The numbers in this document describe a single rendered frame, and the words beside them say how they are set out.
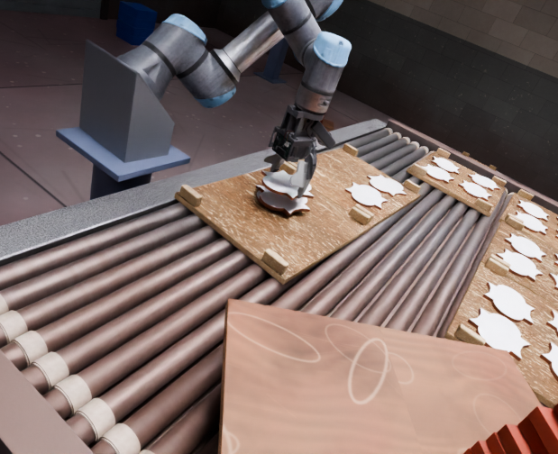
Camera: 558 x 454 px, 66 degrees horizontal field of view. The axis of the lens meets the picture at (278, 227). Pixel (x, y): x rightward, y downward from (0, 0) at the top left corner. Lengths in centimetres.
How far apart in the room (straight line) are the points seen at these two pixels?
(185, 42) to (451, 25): 534
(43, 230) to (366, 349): 62
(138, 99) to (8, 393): 78
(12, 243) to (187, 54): 69
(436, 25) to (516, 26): 93
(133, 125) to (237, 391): 84
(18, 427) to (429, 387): 53
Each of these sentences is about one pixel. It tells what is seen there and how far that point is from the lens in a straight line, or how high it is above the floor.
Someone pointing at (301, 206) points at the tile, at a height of 96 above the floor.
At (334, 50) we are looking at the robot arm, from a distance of 93.
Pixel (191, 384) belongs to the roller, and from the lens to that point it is 69.
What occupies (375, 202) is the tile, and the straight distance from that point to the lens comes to 135.
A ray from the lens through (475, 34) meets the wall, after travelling 633.
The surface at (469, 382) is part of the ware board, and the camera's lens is 75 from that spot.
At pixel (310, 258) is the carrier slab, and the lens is 98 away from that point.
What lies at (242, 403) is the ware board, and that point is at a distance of 54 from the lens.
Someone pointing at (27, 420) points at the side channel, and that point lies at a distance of 62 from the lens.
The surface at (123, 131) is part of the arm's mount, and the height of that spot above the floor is 96.
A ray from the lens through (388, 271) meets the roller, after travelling 111.
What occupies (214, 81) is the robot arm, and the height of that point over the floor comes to 111.
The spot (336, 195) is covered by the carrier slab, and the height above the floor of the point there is 94.
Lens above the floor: 148
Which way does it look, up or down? 32 degrees down
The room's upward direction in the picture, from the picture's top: 21 degrees clockwise
